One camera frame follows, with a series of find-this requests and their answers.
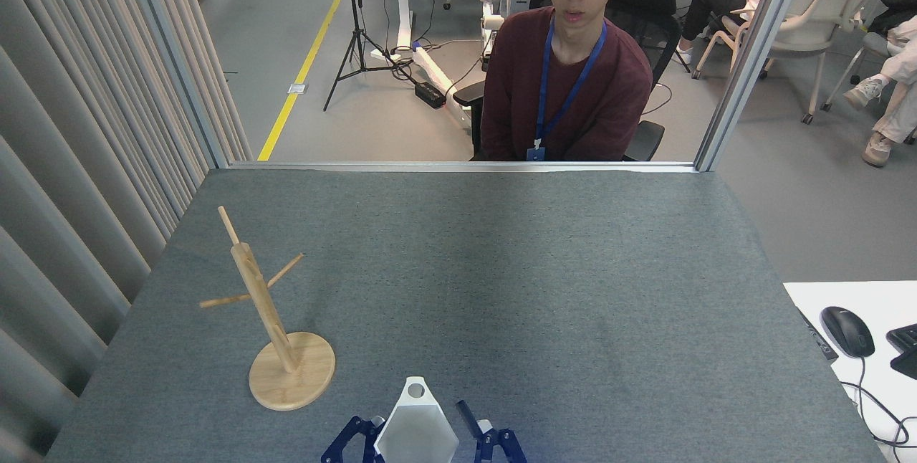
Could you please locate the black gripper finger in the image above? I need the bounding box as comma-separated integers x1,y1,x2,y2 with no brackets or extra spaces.
320,416,386,463
456,400,528,463

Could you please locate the white faceted cup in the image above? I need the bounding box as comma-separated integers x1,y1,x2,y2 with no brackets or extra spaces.
373,376,460,463

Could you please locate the wooden cup storage rack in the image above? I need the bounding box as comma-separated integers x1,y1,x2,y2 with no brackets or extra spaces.
199,206,336,411

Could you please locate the black flat bar device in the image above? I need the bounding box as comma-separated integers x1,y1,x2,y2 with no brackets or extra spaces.
797,307,839,361

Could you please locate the black power strip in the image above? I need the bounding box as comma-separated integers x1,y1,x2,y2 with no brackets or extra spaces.
414,81,447,110

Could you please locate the person seated across table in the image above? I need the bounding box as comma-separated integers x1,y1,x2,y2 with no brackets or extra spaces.
478,0,654,163

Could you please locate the black computer mouse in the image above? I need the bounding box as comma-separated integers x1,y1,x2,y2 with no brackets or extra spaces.
820,306,876,359

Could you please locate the beige pleated curtain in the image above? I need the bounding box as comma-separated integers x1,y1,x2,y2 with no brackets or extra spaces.
0,0,254,463

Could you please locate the black tripod stand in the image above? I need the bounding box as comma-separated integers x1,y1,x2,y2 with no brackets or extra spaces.
323,0,413,113

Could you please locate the black keyboard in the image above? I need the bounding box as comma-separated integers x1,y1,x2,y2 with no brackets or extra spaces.
886,323,917,381

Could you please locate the white stand on wheels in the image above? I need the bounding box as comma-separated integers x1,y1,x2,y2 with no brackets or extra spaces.
370,0,474,114

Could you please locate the person seated in black trousers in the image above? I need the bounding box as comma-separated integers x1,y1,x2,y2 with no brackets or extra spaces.
673,0,783,66

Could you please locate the person seated in pale trousers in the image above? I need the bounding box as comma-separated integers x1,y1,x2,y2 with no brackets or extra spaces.
842,15,917,168

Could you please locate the white mesh chair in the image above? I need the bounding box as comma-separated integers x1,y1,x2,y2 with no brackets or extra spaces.
691,0,893,125

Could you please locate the silver table rail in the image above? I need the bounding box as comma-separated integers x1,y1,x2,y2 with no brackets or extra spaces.
229,161,698,174

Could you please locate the blue lanyard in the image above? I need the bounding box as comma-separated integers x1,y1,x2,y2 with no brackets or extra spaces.
536,15,608,145

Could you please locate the black mouse cable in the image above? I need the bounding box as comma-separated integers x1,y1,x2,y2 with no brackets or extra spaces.
838,357,917,449

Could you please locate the silver frame post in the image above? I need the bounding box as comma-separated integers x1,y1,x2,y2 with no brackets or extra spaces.
693,0,818,173
117,0,231,169

